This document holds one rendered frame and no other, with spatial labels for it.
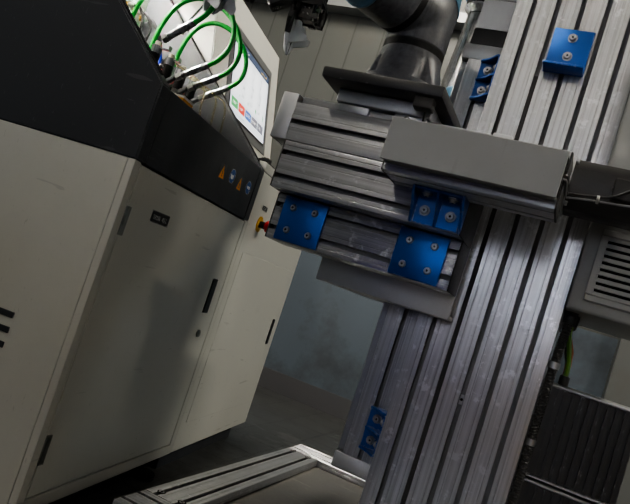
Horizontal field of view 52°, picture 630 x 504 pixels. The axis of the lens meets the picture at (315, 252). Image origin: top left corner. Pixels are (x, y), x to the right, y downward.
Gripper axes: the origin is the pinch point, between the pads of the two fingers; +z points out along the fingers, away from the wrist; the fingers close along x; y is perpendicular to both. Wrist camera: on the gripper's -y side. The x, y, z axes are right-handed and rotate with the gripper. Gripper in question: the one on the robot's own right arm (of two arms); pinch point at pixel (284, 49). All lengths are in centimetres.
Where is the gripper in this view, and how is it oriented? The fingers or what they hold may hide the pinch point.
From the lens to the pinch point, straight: 180.4
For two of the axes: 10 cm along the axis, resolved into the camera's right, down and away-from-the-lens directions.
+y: 9.3, 2.9, -2.4
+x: 2.1, 1.3, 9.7
